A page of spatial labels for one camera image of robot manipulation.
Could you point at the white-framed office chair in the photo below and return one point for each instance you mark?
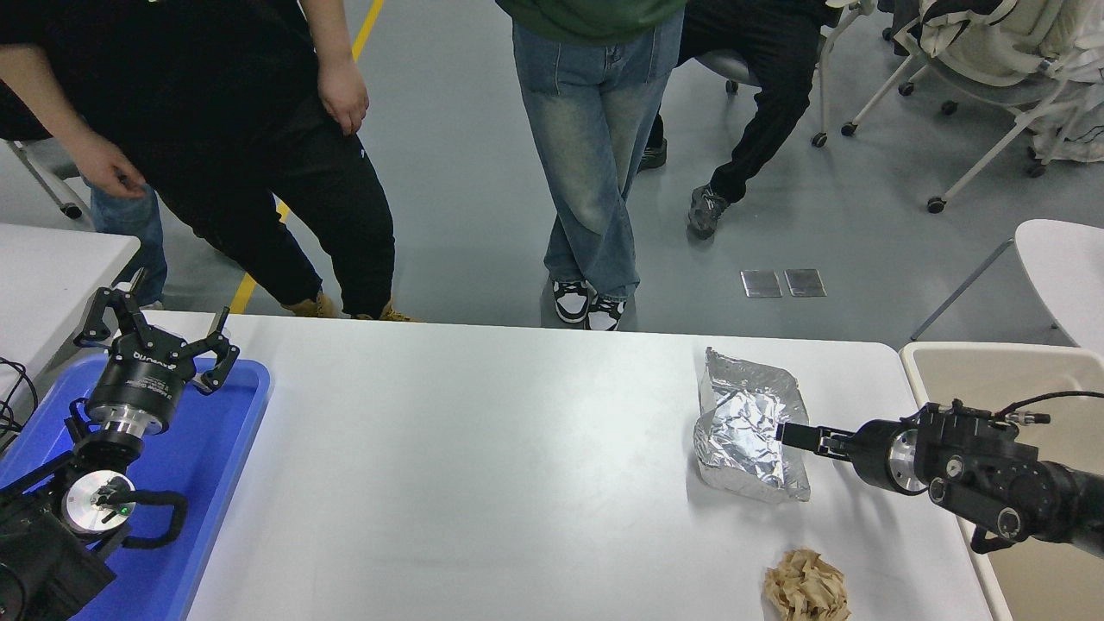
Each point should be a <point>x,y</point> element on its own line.
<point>1035,168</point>
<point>979,86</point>

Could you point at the person's right forearm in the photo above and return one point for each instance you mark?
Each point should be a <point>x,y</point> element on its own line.
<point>39,95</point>

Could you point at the blue plastic tray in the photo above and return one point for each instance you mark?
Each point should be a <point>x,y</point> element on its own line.
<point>207,466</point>

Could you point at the cream jacket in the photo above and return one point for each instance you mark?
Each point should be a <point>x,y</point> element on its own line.
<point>983,34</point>

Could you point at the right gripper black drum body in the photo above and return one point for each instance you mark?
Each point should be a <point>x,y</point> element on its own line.
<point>871,457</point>

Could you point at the person's right hand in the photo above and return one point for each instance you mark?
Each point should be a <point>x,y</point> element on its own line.
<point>108,168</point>

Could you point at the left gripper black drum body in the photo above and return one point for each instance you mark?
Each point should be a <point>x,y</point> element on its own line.
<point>138,379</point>

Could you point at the silver foil tray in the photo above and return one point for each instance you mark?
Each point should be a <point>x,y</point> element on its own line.
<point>742,405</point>

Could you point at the white rounded table top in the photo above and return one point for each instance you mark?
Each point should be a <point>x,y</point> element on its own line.
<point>1065,276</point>

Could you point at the person's left hand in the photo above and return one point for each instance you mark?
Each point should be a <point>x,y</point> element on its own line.
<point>345,90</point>

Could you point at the person's left forearm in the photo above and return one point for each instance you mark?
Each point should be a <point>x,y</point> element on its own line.
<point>323,30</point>

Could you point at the white rectangular side table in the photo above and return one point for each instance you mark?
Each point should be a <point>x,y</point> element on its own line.
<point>52,285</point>

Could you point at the grey-legged chair with casters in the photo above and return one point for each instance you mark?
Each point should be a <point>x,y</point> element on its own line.
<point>72,210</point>

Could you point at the grey seat office chair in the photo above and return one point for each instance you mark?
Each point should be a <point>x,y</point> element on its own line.
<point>733,69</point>

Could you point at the silver floor plate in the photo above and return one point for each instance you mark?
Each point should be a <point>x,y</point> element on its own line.
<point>806,283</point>
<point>762,285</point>

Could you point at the large pale beige bin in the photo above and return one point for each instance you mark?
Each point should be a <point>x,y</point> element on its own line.
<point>975,379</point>

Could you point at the tan paper ball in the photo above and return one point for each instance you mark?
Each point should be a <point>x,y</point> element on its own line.
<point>806,591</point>

